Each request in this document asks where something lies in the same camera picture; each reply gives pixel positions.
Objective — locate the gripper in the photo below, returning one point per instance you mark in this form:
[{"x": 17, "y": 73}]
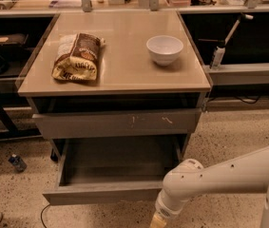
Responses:
[{"x": 163, "y": 210}]

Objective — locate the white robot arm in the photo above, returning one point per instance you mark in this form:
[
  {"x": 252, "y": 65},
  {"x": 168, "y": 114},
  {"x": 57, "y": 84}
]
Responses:
[{"x": 248, "y": 173}]

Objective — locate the grey top drawer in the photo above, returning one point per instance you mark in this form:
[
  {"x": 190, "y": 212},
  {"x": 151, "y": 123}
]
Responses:
[{"x": 117, "y": 123}]

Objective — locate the grey drawer cabinet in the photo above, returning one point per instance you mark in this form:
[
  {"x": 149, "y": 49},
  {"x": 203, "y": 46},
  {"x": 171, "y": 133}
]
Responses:
[{"x": 127, "y": 78}]

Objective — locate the small blue can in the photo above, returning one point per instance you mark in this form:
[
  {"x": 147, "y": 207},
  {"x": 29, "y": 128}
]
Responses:
[{"x": 17, "y": 162}]

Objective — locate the white ceramic bowl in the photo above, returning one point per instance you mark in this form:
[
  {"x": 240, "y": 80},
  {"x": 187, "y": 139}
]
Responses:
[{"x": 164, "y": 49}]

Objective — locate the white bottle with nozzle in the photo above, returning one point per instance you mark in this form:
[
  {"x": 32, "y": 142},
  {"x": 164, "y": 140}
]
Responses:
[{"x": 220, "y": 48}]

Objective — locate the brown yellow chip bag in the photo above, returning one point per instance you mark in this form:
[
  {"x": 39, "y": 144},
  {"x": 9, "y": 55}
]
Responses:
[{"x": 77, "y": 57}]

